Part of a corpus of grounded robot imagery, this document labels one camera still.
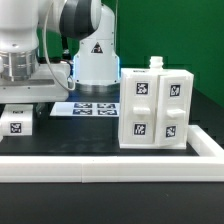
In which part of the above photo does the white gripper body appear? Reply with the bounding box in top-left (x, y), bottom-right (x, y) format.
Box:
top-left (0, 64), bottom-right (69, 104)

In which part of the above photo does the white cabinet top block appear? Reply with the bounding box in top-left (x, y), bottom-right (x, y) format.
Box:
top-left (0, 104), bottom-right (33, 136)

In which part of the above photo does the white cabinet door panel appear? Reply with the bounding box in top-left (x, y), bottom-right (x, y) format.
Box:
top-left (119, 72), bottom-right (157, 147)
top-left (155, 70), bottom-right (194, 148)

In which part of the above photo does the white cabinet body box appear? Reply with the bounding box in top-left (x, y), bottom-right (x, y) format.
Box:
top-left (118, 56), bottom-right (194, 149)

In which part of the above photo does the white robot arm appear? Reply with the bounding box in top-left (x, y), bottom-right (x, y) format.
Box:
top-left (0, 0), bottom-right (120, 104)

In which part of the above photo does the white base marker plate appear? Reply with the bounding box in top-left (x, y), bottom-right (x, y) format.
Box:
top-left (50, 102), bottom-right (120, 117)

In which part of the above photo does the white L-shaped obstacle frame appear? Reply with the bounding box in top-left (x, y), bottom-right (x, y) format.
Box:
top-left (0, 125), bottom-right (224, 183)

